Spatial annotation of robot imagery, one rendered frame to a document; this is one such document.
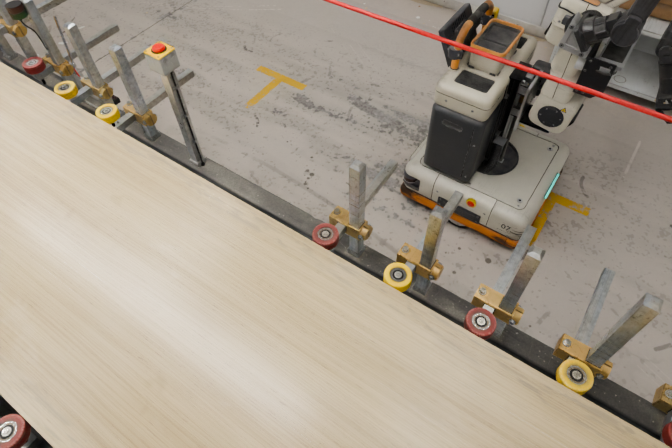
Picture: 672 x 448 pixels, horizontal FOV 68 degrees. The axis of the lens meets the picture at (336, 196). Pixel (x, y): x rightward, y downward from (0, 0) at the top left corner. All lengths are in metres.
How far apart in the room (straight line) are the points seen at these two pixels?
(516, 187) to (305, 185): 1.11
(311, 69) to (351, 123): 0.61
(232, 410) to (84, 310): 0.51
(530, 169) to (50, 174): 2.07
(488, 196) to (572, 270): 0.56
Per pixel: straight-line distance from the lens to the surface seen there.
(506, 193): 2.50
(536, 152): 2.73
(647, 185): 3.22
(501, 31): 2.33
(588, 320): 1.60
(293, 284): 1.42
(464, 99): 2.14
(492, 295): 1.50
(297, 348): 1.34
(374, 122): 3.13
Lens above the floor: 2.14
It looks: 51 degrees down
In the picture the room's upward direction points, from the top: 2 degrees counter-clockwise
